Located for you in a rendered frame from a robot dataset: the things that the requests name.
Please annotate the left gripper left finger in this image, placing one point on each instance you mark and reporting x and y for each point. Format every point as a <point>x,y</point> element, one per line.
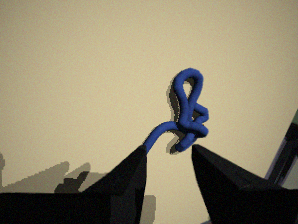
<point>117,198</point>

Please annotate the blue rope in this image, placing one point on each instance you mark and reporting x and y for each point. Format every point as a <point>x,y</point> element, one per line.
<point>185,123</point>

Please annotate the cream work mat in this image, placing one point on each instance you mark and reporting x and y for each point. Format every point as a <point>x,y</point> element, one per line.
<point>83,83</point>

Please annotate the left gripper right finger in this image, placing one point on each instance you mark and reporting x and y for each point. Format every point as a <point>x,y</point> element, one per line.
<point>233,195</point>

